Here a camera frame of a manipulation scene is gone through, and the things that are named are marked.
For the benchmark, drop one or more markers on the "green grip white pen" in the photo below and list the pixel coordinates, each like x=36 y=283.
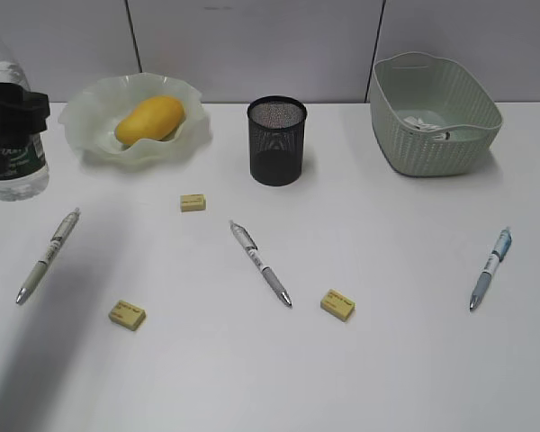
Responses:
x=42 y=266

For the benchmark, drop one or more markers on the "clear water bottle green label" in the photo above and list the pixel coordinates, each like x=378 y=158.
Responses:
x=31 y=185

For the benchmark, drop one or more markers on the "blue grip white pen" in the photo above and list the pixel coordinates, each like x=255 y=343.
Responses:
x=496 y=256

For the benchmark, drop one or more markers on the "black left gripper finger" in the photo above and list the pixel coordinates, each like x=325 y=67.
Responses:
x=23 y=117

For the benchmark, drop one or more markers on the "yellow eraser bottom right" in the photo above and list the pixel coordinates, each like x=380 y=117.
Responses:
x=337 y=305

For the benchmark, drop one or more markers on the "yellow eraser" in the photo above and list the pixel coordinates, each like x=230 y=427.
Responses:
x=127 y=315
x=337 y=305
x=192 y=202

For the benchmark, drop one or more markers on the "yellow mango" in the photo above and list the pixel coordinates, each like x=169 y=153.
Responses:
x=153 y=118

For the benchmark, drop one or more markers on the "grey grip white pen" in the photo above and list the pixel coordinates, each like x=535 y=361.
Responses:
x=250 y=247

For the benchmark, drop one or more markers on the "yellow eraser bottom left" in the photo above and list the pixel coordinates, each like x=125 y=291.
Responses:
x=127 y=315

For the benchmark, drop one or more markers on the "pale green wavy glass plate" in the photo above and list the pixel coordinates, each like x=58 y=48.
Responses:
x=90 y=118

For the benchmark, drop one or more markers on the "yellow eraser top centre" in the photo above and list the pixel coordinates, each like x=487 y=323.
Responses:
x=192 y=202

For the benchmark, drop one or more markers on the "black mesh pen holder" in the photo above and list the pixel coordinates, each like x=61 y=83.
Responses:
x=276 y=126

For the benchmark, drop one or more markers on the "pale green plastic basket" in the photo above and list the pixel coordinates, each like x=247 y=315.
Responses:
x=431 y=117

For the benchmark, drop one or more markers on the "white waste paper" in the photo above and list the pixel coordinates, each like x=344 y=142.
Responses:
x=418 y=124

